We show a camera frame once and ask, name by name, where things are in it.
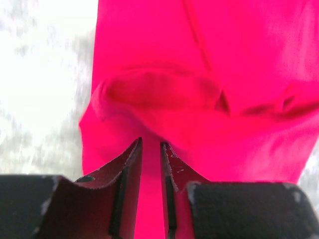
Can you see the crimson red t shirt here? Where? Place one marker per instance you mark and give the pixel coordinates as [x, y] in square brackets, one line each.
[231, 85]

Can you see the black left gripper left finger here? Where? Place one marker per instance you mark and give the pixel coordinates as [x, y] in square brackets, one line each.
[100, 205]

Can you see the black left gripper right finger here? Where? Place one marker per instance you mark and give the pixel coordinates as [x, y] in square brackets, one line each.
[196, 208]

